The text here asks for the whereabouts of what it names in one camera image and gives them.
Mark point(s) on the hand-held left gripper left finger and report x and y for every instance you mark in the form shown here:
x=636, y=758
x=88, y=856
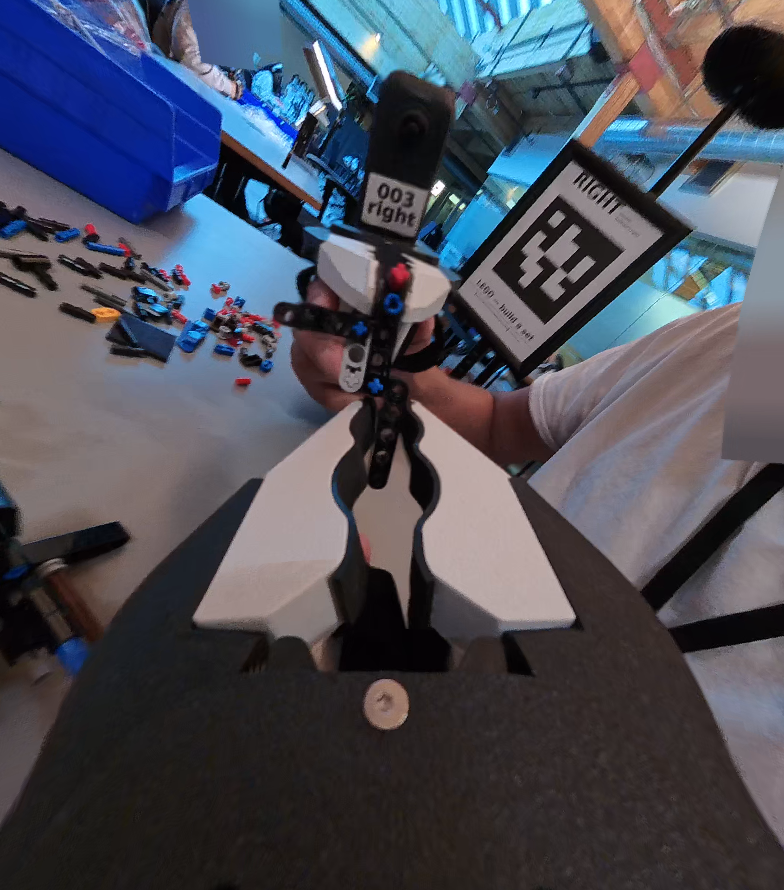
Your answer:
x=273, y=556

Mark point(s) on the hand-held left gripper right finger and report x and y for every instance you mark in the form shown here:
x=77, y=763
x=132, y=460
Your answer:
x=496, y=556

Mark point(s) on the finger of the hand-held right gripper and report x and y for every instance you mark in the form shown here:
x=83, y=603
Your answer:
x=426, y=295
x=353, y=275

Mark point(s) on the black lego beam with pins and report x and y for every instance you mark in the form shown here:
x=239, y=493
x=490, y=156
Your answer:
x=383, y=389

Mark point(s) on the pile of small colourful lego pieces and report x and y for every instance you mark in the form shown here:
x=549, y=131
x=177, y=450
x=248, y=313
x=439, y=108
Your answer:
x=239, y=327

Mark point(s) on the dark flat lego panel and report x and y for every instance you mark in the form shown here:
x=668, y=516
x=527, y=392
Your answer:
x=145, y=339

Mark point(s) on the person's right hand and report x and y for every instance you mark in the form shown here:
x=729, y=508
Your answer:
x=319, y=354

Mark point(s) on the black framed marker sign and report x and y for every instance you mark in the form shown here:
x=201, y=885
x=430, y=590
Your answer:
x=558, y=257

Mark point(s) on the background work table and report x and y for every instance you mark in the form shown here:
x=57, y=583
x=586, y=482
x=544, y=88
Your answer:
x=259, y=149

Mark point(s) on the clear plastic bag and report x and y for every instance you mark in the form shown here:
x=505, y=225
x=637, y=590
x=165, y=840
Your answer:
x=113, y=28

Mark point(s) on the stacked blue plastic bins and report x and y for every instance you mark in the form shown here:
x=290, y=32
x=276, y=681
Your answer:
x=51, y=104

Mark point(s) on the black fuzzy ball on pole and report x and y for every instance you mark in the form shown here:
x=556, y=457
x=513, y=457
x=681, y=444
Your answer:
x=757, y=76

